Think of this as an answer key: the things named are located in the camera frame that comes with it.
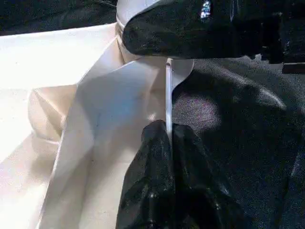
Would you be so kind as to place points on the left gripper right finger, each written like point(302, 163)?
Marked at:
point(205, 195)

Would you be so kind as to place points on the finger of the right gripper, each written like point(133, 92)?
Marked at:
point(181, 31)

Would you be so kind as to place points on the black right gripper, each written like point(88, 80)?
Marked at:
point(276, 28)

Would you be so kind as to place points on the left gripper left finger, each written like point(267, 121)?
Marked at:
point(147, 186)

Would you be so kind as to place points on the white plastic table top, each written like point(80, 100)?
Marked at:
point(71, 119)

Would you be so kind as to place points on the white plastic table leg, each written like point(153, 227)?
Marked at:
point(136, 9)

